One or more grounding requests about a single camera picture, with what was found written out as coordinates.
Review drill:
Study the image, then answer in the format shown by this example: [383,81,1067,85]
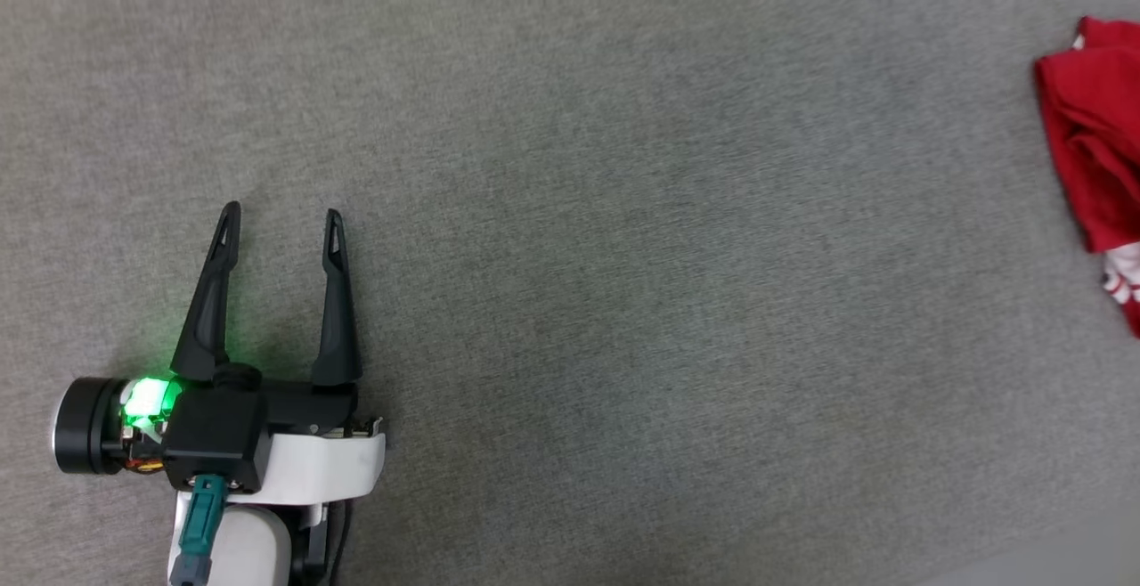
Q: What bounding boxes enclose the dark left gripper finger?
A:
[311,208,364,388]
[170,200,242,383]

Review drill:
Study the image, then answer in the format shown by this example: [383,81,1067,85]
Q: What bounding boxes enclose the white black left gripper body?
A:
[52,362,387,509]

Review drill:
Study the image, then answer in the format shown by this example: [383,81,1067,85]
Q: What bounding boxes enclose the red white printed garment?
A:
[1032,15,1140,339]

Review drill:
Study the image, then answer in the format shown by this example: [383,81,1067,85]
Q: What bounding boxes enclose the grey fabric sofa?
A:
[0,0,1140,586]

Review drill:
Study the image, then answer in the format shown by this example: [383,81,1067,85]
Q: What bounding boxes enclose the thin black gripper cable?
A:
[324,501,355,586]

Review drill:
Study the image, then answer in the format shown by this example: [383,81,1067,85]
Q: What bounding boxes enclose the black cable with teal connector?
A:
[168,474,225,586]

